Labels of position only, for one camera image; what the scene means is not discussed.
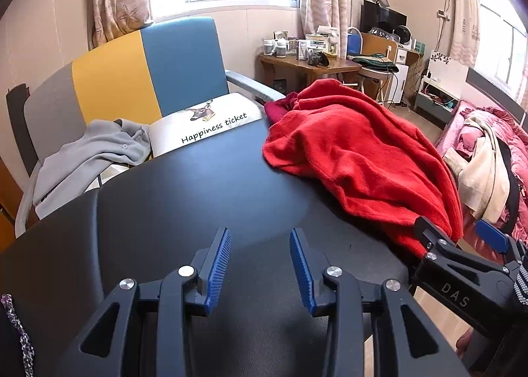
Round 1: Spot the white cabinet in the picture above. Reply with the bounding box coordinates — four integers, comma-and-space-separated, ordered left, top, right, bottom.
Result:
395, 49, 423, 91

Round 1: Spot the person's right hand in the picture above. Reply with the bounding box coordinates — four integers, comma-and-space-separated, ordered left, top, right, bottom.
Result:
455, 327, 475, 359

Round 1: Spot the green seat cushion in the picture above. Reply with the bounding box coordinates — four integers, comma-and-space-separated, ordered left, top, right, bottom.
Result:
347, 54, 400, 73

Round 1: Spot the white nightstand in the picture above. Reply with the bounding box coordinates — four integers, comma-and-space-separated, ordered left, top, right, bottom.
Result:
413, 50, 472, 127

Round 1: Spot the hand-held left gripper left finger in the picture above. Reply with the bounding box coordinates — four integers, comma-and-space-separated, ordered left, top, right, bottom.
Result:
53, 227, 232, 377

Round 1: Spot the beige cloth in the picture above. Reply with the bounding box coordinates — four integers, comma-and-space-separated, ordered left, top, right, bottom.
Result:
443, 125, 513, 226

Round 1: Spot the brown wooden desk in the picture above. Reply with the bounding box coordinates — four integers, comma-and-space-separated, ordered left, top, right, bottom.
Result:
258, 51, 363, 95

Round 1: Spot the black strap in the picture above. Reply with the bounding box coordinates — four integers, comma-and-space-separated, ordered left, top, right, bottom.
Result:
494, 138, 522, 235

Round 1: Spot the blue chair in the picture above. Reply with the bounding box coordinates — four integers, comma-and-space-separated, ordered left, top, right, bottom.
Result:
346, 27, 364, 59

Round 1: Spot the white carton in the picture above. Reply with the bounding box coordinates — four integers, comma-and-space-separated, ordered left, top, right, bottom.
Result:
305, 26, 342, 61

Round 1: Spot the wooden wardrobe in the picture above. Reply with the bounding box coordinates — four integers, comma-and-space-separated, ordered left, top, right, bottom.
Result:
0, 154, 40, 254

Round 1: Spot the black round fan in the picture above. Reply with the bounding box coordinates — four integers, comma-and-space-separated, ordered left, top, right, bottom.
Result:
393, 25, 414, 47

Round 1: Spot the pink bedding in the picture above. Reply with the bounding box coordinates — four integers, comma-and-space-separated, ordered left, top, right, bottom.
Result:
435, 100, 528, 264

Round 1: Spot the dark red garment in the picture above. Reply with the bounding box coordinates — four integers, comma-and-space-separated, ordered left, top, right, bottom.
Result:
264, 91, 316, 124

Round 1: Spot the black monitor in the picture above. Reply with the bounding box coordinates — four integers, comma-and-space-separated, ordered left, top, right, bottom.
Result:
360, 0, 409, 37

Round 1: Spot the light wooden desk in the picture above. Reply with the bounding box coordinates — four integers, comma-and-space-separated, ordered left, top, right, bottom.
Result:
362, 32, 400, 66

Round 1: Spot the red knit sweater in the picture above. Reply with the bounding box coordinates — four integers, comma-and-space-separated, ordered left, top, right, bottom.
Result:
262, 79, 465, 260

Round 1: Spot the grey garment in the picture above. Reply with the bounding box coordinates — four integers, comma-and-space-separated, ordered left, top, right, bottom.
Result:
33, 119, 153, 221

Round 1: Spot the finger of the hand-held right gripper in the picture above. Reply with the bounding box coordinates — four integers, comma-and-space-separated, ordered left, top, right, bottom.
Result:
474, 219, 528, 264
413, 215, 514, 279

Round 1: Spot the grey yellow blue armchair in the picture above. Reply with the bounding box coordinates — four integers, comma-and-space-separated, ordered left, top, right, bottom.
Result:
14, 16, 285, 237

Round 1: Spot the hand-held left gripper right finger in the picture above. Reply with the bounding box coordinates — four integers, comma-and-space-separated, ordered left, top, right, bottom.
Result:
289, 227, 467, 377

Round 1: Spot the white stool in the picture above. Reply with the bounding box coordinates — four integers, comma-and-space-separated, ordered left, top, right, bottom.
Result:
340, 67, 394, 103

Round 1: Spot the white deer print cushion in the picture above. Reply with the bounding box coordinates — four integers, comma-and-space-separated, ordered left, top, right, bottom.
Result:
148, 92, 265, 159

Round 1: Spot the dark bed headboard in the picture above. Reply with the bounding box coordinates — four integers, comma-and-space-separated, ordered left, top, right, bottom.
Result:
465, 67, 528, 132

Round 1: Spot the cream cloth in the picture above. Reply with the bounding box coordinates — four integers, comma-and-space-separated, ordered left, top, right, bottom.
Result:
99, 162, 133, 186

